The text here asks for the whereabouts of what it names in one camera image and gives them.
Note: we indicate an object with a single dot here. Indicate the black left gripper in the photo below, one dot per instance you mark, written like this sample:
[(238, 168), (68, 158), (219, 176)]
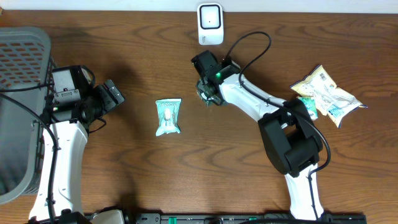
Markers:
[(109, 94)]

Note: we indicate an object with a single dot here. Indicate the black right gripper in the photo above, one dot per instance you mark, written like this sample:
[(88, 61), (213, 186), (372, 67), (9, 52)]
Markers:
[(200, 78)]

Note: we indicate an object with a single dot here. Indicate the black round logo packet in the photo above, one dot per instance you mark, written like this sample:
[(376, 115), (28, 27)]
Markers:
[(207, 96)]

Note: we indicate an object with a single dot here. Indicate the light green candy packet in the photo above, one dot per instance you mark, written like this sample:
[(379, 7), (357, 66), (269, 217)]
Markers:
[(167, 110)]

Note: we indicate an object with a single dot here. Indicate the small teal gum pack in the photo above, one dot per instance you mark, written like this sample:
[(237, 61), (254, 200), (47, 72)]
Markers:
[(310, 105)]

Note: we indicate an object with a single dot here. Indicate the yellow white snack bag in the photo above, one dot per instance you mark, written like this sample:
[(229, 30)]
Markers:
[(330, 99)]

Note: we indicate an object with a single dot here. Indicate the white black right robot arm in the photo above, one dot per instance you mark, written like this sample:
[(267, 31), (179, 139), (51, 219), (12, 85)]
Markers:
[(290, 139)]

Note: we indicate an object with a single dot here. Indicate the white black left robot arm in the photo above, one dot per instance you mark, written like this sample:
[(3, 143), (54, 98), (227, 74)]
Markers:
[(76, 102)]

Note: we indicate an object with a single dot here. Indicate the grey plastic mesh basket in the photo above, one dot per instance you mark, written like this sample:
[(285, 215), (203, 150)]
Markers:
[(26, 64)]

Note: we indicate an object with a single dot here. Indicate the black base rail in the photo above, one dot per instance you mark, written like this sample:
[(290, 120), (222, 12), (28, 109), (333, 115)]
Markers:
[(155, 218)]

